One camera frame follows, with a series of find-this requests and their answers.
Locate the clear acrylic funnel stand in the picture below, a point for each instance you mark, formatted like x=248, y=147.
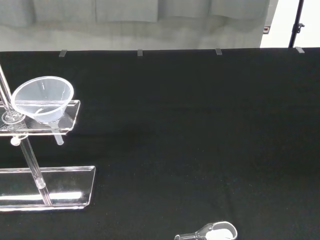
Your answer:
x=67, y=185

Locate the glass weighing funnel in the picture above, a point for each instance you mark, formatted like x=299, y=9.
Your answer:
x=220, y=231

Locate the black bench cloth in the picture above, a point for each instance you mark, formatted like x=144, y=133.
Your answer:
x=200, y=137

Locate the clear cloth clip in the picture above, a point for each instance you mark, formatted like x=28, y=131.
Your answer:
x=300, y=50
x=140, y=52
x=63, y=53
x=218, y=52

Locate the grey backdrop curtain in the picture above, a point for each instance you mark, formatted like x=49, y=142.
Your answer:
x=125, y=25

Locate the black tripod pole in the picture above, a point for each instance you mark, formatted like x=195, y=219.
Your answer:
x=296, y=25

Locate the small red wall display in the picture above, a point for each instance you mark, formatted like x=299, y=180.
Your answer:
x=267, y=30

